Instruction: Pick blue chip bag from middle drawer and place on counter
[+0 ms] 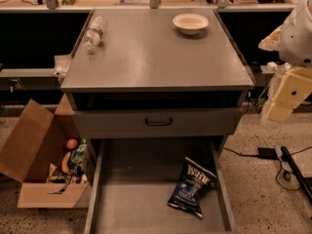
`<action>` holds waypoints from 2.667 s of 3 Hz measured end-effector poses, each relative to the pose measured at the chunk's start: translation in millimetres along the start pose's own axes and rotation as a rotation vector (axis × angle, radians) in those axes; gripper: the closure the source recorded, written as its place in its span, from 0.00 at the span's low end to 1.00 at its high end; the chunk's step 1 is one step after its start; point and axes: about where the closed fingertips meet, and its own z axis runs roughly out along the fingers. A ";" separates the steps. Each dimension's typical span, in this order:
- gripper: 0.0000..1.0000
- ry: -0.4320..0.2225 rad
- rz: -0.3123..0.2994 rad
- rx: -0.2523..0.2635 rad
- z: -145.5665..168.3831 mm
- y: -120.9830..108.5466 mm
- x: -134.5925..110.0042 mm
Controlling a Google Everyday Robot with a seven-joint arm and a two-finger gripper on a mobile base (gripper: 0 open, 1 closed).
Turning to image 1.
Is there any open grey bottom drawer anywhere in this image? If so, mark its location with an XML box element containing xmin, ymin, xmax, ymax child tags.
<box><xmin>84</xmin><ymin>137</ymin><xmax>235</xmax><ymax>234</ymax></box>

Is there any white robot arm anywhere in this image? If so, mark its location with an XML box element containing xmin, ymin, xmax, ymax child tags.
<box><xmin>258</xmin><ymin>0</ymin><xmax>312</xmax><ymax>125</ymax></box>

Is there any black bar on floor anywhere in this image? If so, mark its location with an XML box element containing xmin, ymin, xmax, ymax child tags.
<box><xmin>281</xmin><ymin>146</ymin><xmax>312</xmax><ymax>204</ymax></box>

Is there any black cable on floor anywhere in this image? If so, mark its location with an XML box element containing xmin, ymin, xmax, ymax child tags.
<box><xmin>223</xmin><ymin>145</ymin><xmax>312</xmax><ymax>192</ymax></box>

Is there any black power adapter on floor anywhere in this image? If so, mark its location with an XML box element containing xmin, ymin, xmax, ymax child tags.
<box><xmin>257</xmin><ymin>147</ymin><xmax>278</xmax><ymax>160</ymax></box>

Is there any brown cardboard box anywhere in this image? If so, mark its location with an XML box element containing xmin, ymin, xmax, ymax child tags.
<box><xmin>0</xmin><ymin>97</ymin><xmax>92</xmax><ymax>209</ymax></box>

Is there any orange fruit in box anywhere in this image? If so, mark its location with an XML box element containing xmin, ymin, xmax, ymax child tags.
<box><xmin>66</xmin><ymin>138</ymin><xmax>78</xmax><ymax>150</ymax></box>

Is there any white bowl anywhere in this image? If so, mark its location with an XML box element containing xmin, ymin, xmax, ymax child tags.
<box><xmin>173</xmin><ymin>14</ymin><xmax>209</xmax><ymax>35</ymax></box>

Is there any clear plastic water bottle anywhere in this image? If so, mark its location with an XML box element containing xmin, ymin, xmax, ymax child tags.
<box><xmin>83</xmin><ymin>16</ymin><xmax>108</xmax><ymax>51</ymax></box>

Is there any green snack packet in box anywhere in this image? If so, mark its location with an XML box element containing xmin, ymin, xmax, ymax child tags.
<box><xmin>69</xmin><ymin>139</ymin><xmax>87</xmax><ymax>165</ymax></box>

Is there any blue chip bag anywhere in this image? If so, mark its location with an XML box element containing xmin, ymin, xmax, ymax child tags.
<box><xmin>168</xmin><ymin>157</ymin><xmax>216</xmax><ymax>217</ymax></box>

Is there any closed drawer with black handle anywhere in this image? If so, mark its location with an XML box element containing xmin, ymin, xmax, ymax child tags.
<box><xmin>73</xmin><ymin>107</ymin><xmax>243</xmax><ymax>138</ymax></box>

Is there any white power strip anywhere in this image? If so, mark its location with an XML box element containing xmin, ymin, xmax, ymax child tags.
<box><xmin>265</xmin><ymin>61</ymin><xmax>292</xmax><ymax>73</ymax></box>

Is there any grey drawer cabinet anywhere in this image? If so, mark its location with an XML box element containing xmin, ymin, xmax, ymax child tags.
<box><xmin>59</xmin><ymin>7</ymin><xmax>255</xmax><ymax>144</ymax></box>

